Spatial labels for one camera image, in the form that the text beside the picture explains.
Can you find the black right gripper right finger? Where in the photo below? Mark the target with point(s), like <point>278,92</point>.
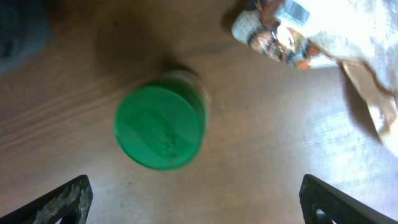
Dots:
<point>322,203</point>

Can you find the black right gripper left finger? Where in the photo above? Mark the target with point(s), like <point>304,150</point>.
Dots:
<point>68,203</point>

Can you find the green lid jar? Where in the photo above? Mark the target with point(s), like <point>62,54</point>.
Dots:
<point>161,125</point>

